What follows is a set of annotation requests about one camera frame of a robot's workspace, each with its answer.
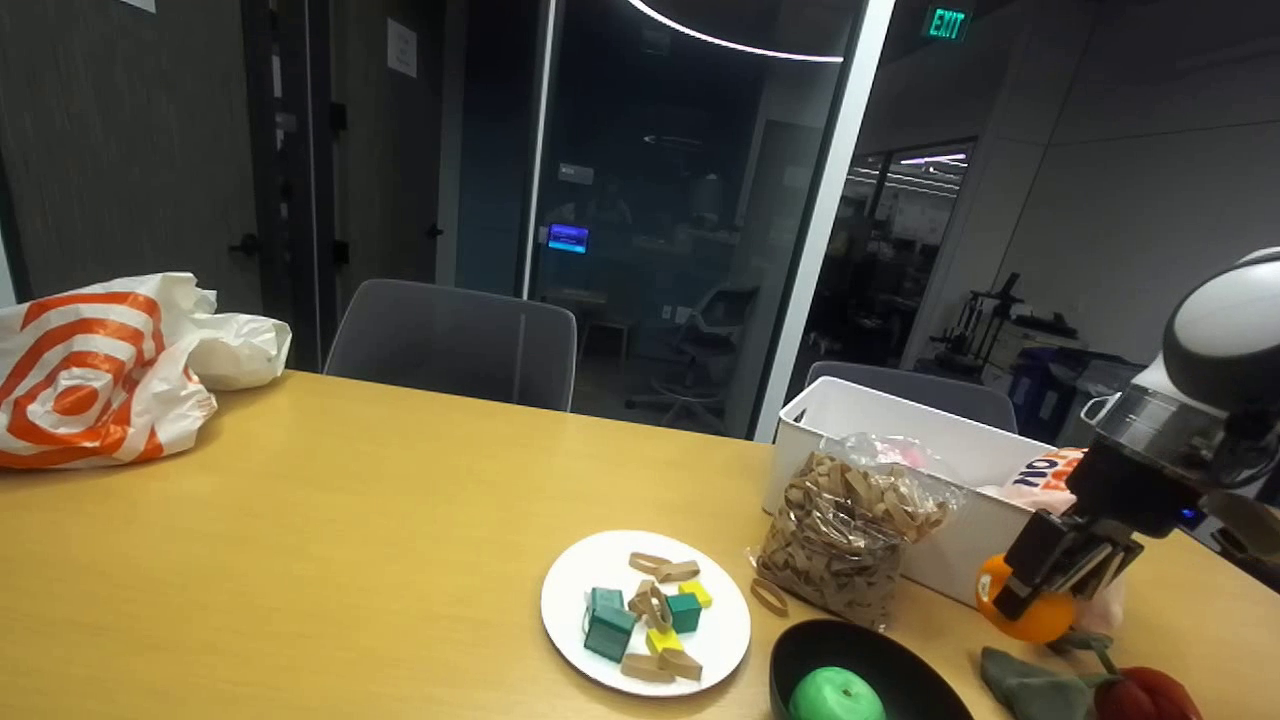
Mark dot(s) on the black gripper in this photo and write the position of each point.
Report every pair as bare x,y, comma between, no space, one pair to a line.
1127,492

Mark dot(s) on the orange toy fruit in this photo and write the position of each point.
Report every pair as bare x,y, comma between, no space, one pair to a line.
1034,624

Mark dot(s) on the red plush radish with leaves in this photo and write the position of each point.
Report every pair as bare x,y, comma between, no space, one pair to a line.
1154,701

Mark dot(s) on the black bowl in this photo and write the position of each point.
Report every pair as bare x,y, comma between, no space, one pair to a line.
922,674

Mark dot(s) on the green toy apple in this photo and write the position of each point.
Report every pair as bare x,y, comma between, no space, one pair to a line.
837,698

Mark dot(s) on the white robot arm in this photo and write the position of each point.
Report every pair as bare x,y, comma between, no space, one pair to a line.
1223,361

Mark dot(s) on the white plate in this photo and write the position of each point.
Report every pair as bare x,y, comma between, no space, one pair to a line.
586,563

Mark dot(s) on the white plastic storage bin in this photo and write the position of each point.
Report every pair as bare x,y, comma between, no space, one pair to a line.
922,441

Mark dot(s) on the loose tan rubber band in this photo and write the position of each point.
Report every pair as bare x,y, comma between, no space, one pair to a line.
769,594

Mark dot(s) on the yellow block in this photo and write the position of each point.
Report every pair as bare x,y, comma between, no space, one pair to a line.
667,641
697,594

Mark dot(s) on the teal block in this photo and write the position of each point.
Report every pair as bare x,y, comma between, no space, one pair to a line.
686,610
604,624

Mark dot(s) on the tan wooden block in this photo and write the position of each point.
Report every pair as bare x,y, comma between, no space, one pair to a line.
667,564
662,665

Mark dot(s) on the green exit sign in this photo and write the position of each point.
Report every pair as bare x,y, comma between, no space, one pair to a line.
944,20

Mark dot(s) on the blue lit screen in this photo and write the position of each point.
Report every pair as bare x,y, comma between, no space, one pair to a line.
566,239

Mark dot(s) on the orange and white plastic bag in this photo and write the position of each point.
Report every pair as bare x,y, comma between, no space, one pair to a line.
92,380

